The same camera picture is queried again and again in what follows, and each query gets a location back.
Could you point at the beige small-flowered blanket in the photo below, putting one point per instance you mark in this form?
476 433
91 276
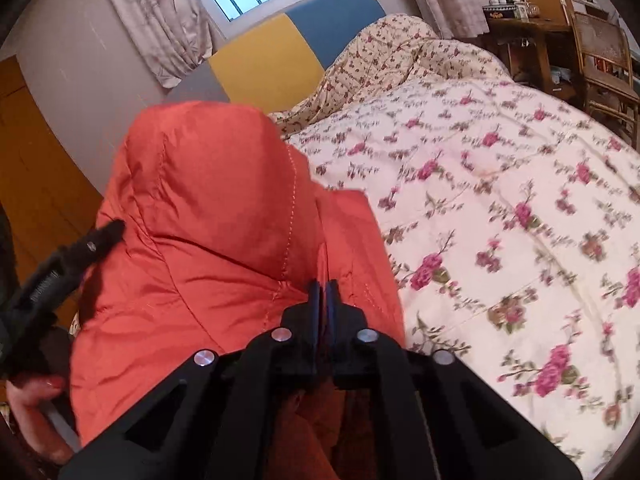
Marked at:
390 55

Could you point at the yellow wooden wardrobe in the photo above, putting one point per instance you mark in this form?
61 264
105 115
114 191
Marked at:
40 175

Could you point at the orange padded jacket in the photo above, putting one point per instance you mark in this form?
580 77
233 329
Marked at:
210 220

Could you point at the grey yellow blue headboard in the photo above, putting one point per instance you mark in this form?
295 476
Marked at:
280 50

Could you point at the glass jar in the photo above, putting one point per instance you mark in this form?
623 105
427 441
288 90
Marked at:
527 10

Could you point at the wicker wooden chair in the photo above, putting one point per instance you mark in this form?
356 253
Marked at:
600 65

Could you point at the dark tin box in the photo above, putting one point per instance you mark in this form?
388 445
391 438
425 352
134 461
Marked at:
500 12

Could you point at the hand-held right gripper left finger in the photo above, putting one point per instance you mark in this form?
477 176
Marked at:
314 310

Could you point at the person's left hand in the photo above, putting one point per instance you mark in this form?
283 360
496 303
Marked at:
35 410

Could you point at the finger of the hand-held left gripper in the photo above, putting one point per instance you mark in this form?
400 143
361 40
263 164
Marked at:
95 242

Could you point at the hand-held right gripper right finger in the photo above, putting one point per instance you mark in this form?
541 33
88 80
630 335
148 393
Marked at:
331 315

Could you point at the yellow bedside cabinet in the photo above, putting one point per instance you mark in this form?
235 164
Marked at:
530 45

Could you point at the white pink-flowered quilt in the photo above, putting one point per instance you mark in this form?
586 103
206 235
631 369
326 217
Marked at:
500 210

